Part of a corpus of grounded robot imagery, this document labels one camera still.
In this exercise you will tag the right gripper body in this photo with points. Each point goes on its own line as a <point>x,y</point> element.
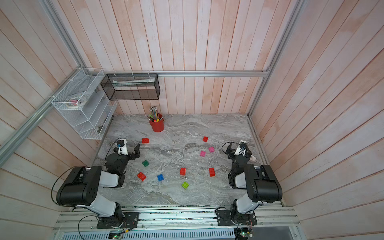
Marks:
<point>232,152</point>

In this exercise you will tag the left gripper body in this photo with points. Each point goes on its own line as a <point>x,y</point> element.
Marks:
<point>132,157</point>

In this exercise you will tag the green lego brick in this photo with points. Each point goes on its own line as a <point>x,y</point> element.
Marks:
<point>145,163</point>

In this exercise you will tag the blue lego brick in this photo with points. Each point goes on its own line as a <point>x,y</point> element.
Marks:
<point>160,177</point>

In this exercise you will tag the lime lego brick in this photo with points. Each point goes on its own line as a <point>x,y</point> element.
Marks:
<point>185,185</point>

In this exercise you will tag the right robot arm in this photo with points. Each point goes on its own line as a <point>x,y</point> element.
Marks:
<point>260,182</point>

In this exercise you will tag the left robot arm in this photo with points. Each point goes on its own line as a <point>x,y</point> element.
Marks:
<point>81,189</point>

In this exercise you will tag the red pen cup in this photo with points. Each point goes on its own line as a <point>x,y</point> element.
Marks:
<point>157,125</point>

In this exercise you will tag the pens in cup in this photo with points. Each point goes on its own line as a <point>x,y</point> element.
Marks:
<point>154,115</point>

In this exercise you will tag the black mesh basket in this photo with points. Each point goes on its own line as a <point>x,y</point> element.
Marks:
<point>128,87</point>

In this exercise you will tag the tape roll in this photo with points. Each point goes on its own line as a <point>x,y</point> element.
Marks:
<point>75,102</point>

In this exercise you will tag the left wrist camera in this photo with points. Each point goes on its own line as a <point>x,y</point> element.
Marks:
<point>121,144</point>

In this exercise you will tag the white wire shelf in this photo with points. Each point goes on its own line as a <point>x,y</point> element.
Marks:
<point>93,118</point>

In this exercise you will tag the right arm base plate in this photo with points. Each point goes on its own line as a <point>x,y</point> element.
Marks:
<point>232,218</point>

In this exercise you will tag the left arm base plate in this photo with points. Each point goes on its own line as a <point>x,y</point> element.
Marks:
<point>118,221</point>

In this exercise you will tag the aluminium rail front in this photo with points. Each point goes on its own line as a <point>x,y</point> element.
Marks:
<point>179,217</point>

